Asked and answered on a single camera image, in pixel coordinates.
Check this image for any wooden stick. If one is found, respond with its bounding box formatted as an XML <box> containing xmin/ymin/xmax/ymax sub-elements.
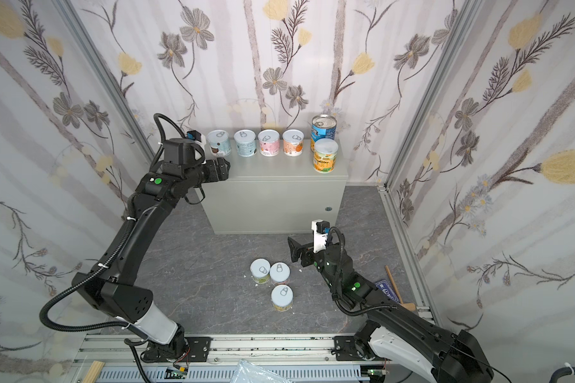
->
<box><xmin>385</xmin><ymin>266</ymin><xmax>417</xmax><ymax>312</ymax></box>

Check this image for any wooden block left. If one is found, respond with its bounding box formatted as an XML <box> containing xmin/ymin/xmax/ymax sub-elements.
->
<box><xmin>81</xmin><ymin>361</ymin><xmax>105</xmax><ymax>383</ymax></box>

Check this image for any white slotted cable duct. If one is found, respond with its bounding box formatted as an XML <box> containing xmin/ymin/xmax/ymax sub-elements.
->
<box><xmin>97</xmin><ymin>365</ymin><xmax>370</xmax><ymax>382</ymax></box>

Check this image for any white lid can blue label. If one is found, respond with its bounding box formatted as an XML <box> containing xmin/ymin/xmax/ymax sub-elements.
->
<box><xmin>207</xmin><ymin>129</ymin><xmax>232</xmax><ymax>157</ymax></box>

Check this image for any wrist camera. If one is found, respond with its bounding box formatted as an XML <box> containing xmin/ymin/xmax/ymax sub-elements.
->
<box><xmin>186</xmin><ymin>130</ymin><xmax>206</xmax><ymax>147</ymax></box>
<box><xmin>311</xmin><ymin>220</ymin><xmax>331</xmax><ymax>253</ymax></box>

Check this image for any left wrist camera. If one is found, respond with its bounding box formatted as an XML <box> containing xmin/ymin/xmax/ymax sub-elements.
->
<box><xmin>186</xmin><ymin>130</ymin><xmax>206</xmax><ymax>147</ymax></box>

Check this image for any white lid can green label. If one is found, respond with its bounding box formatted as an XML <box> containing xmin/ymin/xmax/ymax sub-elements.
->
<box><xmin>250</xmin><ymin>259</ymin><xmax>271</xmax><ymax>284</ymax></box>

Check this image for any blue card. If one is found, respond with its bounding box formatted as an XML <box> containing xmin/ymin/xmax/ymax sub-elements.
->
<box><xmin>375</xmin><ymin>279</ymin><xmax>400</xmax><ymax>303</ymax></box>

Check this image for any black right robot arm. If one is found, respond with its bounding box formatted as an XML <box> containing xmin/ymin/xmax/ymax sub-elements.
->
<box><xmin>287</xmin><ymin>221</ymin><xmax>499</xmax><ymax>382</ymax></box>

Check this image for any white lid can orange label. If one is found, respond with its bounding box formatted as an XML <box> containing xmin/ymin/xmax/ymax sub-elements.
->
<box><xmin>282</xmin><ymin>129</ymin><xmax>304</xmax><ymax>156</ymax></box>

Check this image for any large blue labelled can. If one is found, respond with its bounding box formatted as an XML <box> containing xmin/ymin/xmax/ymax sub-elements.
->
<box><xmin>311</xmin><ymin>114</ymin><xmax>337</xmax><ymax>151</ymax></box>

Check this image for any plastic lid can yellow label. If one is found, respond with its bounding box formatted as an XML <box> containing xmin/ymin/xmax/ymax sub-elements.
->
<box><xmin>313</xmin><ymin>138</ymin><xmax>339</xmax><ymax>173</ymax></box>

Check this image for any white lid can beige label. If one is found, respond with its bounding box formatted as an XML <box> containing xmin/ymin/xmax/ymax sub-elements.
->
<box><xmin>269</xmin><ymin>262</ymin><xmax>291</xmax><ymax>285</ymax></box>

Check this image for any clear plastic bag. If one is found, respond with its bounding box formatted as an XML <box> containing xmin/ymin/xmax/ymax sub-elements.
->
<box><xmin>230</xmin><ymin>360</ymin><xmax>291</xmax><ymax>383</ymax></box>

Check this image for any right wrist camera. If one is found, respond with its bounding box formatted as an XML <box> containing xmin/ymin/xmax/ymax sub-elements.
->
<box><xmin>311</xmin><ymin>220</ymin><xmax>331</xmax><ymax>253</ymax></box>

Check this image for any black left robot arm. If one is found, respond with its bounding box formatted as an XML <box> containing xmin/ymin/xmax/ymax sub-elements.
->
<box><xmin>39</xmin><ymin>113</ymin><xmax>230</xmax><ymax>363</ymax></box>

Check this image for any grey metal cabinet box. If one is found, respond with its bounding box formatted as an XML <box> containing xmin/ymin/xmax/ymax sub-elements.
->
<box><xmin>202</xmin><ymin>140</ymin><xmax>348</xmax><ymax>235</ymax></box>

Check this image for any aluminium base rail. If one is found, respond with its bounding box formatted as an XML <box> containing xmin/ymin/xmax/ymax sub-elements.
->
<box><xmin>69</xmin><ymin>332</ymin><xmax>475</xmax><ymax>383</ymax></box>

